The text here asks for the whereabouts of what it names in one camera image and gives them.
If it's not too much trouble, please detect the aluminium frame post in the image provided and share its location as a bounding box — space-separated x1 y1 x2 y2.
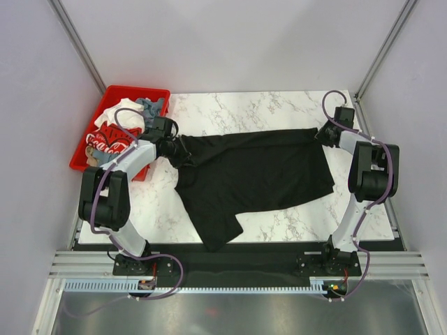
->
354 0 418 103
47 0 107 95

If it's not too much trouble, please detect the left aluminium frame post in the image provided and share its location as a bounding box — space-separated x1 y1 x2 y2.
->
47 0 107 95

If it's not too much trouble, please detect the red coca-cola t-shirt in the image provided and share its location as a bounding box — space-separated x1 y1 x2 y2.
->
86 123 142 154

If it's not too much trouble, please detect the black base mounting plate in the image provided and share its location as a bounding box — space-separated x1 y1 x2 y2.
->
112 242 362 287

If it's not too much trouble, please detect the white t-shirt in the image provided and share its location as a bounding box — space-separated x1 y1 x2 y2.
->
94 98 145 132

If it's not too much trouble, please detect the beige garment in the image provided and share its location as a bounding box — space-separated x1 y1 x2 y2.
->
85 146 101 167

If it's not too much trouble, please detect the grey-blue t-shirt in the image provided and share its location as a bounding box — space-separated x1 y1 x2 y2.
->
135 98 165 121

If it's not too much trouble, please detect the red plastic bin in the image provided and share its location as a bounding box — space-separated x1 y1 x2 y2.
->
69 85 170 172

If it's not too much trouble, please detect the black t-shirt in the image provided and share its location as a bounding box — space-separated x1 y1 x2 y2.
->
175 128 335 251

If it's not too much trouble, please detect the white slotted cable duct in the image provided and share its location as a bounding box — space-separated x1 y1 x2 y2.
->
64 278 348 295

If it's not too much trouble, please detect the right aluminium frame post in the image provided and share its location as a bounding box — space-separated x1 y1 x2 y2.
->
354 0 418 103

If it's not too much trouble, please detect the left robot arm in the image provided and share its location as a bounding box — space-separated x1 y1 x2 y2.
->
78 117 190 274

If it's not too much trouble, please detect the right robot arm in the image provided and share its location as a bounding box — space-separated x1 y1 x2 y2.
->
316 107 400 275

